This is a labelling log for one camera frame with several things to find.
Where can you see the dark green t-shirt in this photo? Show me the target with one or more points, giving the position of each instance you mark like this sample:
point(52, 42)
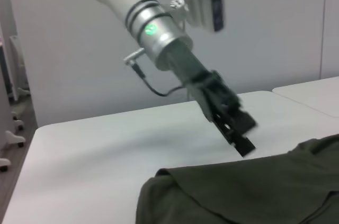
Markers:
point(238, 195)

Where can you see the white and silver left robot arm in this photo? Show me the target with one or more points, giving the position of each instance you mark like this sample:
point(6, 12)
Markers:
point(148, 22)

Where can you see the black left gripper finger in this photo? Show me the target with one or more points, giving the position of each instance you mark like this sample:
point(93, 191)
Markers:
point(235, 139)

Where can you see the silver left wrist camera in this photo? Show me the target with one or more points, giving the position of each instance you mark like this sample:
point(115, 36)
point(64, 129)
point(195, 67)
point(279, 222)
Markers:
point(204, 1)

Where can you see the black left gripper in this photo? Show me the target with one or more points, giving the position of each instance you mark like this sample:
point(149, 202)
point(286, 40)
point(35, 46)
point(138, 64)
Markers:
point(190, 65)

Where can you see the white rolling stand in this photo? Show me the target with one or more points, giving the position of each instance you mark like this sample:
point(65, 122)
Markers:
point(8, 134)

